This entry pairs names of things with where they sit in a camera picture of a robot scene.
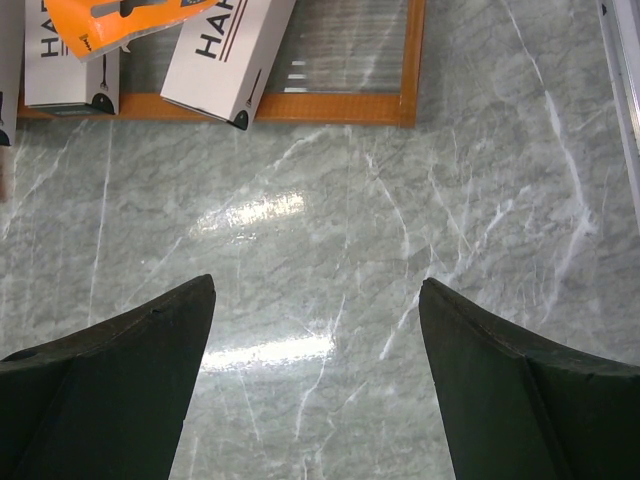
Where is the orange BIC razor pack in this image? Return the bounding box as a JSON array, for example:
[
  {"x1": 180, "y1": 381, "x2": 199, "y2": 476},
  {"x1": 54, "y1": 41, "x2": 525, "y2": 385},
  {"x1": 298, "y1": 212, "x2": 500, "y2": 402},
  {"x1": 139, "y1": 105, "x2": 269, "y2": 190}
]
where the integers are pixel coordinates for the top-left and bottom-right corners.
[{"x1": 45, "y1": 0, "x2": 214, "y2": 62}]

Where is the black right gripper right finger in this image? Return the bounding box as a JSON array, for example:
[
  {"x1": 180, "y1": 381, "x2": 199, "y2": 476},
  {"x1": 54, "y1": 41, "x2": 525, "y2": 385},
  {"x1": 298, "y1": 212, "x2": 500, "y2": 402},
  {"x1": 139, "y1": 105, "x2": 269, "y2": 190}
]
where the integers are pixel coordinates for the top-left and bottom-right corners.
[{"x1": 419, "y1": 278, "x2": 639, "y2": 479}]

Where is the orange wooden shelf rack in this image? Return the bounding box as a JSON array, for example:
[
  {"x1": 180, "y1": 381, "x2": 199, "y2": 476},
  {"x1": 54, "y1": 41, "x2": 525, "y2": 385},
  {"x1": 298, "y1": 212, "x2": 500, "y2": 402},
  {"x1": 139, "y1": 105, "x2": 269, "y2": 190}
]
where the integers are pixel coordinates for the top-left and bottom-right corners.
[{"x1": 18, "y1": 1, "x2": 426, "y2": 126}]

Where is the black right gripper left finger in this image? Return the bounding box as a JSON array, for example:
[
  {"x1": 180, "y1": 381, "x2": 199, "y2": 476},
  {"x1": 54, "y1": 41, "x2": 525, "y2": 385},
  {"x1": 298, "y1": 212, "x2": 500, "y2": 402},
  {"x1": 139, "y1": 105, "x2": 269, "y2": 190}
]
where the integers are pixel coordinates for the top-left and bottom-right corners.
[{"x1": 1, "y1": 275, "x2": 216, "y2": 479}]

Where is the white Harry's razor box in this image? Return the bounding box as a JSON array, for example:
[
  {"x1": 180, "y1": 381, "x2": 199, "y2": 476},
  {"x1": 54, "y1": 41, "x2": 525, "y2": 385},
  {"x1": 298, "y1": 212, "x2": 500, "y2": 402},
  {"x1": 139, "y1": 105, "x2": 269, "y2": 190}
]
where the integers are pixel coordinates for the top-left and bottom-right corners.
[
  {"x1": 160, "y1": 0, "x2": 295, "y2": 131},
  {"x1": 0, "y1": 0, "x2": 25, "y2": 146},
  {"x1": 23, "y1": 0, "x2": 120, "y2": 117}
]

